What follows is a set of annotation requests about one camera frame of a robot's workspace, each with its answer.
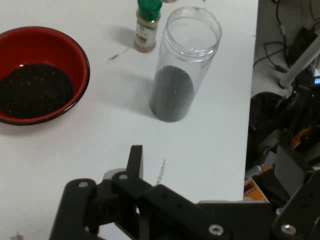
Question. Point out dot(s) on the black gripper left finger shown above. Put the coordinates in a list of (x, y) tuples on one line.
[(155, 207)]

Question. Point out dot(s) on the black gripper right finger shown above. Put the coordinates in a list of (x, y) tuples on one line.
[(300, 215)]

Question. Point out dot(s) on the clear plastic wide-mouth jar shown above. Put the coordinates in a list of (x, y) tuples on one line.
[(190, 62)]

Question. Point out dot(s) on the grey metal box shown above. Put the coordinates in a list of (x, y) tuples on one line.
[(290, 167)]

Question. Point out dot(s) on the orange electronic device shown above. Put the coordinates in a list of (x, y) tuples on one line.
[(253, 191)]

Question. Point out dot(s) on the black bag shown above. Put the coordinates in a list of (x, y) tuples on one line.
[(265, 112)]

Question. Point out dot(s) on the white metal table leg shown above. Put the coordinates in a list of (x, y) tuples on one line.
[(300, 65)]

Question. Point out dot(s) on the black seeds in bowl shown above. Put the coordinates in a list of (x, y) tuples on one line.
[(35, 90)]

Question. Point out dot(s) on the black power adapter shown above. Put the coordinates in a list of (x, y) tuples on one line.
[(302, 45)]

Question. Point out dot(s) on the green-capped spice bottle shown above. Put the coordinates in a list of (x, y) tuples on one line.
[(147, 27)]

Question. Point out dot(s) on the red bowl with black rim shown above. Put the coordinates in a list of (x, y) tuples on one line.
[(50, 45)]

